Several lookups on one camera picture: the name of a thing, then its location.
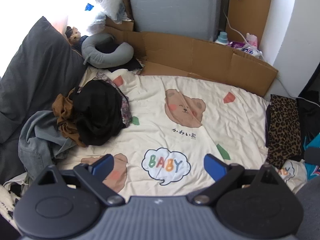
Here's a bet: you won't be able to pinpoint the black patterned drawstring shorts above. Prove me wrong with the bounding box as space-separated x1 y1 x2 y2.
72 72 133 147

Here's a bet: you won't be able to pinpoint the upright brown cardboard panel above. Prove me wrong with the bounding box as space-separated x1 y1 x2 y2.
226 0 272 43

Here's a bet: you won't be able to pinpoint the brown garment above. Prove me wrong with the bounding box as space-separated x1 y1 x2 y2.
52 94 87 147

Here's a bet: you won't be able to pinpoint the purple white packet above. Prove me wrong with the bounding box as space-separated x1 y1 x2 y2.
229 41 263 57

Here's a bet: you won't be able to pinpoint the teal cloth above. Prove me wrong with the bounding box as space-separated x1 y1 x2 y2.
302 132 320 180

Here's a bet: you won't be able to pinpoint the grey wrapped mattress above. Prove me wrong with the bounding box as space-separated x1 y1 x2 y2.
126 0 223 42

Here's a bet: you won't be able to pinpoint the black garment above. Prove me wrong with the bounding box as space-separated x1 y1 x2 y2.
296 90 320 160

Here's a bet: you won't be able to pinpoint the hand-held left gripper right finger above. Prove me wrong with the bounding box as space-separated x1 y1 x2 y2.
190 154 279 205

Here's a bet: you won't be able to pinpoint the pale blue-grey cloth bundle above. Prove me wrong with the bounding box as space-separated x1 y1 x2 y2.
86 12 108 34

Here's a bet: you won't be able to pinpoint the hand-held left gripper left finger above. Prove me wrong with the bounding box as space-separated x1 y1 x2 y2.
32 154 125 207

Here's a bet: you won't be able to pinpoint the white bottle with blue cap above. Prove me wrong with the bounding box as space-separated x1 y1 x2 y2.
214 31 229 46

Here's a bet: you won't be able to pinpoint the cream bear print blanket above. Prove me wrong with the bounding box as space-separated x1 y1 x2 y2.
57 66 308 198

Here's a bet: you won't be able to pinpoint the dark grey pillow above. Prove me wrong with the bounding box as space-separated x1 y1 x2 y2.
0 16 87 184

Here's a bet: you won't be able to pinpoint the pink white bottle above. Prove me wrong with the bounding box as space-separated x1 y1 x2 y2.
245 32 258 50

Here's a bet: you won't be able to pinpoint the leopard print cloth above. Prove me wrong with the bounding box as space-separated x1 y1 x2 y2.
265 94 304 170

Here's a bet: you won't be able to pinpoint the brown plush toy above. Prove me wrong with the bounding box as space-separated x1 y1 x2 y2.
65 26 88 53

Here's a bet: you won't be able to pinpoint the white cable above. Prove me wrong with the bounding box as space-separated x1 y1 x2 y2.
223 9 319 105

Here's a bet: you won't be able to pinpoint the grey denim garment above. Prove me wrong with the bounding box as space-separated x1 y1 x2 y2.
19 110 75 180

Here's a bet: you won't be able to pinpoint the grey neck pillow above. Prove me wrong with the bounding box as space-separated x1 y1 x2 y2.
81 32 135 68

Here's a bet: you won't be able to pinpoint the folded brown cardboard sheet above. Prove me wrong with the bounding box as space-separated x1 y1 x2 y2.
104 15 279 97

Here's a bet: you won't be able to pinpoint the black cloth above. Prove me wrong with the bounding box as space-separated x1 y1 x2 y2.
96 41 144 74

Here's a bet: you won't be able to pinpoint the white black fluffy rug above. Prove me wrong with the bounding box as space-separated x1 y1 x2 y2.
0 184 22 230

